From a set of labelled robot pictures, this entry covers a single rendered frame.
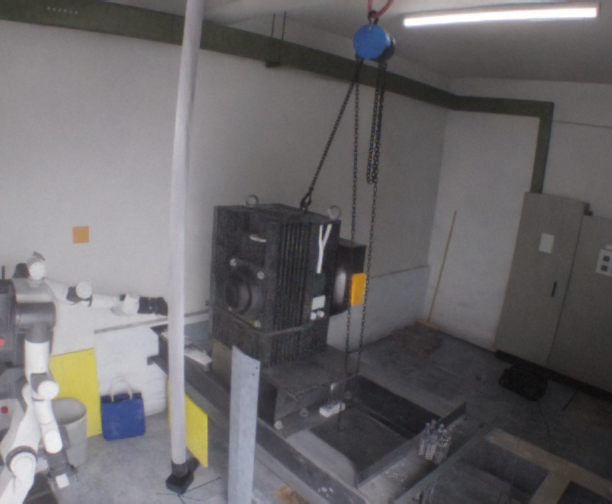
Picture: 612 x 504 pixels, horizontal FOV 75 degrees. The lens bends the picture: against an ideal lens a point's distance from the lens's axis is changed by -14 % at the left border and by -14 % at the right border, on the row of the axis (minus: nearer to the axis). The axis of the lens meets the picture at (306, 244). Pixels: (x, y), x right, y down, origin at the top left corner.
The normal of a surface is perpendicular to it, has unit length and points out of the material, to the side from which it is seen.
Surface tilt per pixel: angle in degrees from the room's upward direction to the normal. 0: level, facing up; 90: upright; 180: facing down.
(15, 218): 90
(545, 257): 90
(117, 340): 90
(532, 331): 90
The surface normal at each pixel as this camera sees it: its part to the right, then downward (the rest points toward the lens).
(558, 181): -0.73, 0.08
